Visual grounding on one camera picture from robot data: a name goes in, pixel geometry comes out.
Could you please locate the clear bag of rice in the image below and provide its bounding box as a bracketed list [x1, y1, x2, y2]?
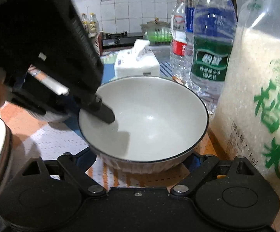
[211, 0, 280, 231]

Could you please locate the white tissue pack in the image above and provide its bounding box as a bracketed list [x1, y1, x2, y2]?
[114, 39, 160, 78]

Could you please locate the cooking oil bottle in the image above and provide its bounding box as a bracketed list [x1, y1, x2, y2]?
[89, 13, 99, 34]

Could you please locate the gas stove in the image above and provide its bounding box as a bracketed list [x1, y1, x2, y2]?
[102, 32, 143, 49]

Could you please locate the white ribbed bowl black rim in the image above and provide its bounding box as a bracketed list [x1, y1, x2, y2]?
[79, 76, 209, 174]

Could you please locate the blue cap water bottle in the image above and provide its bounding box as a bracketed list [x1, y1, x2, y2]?
[185, 0, 198, 87]

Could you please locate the green label water bottle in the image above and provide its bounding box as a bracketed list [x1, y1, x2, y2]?
[191, 0, 237, 104]

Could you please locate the red label water bottle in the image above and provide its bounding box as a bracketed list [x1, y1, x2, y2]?
[170, 0, 189, 85]

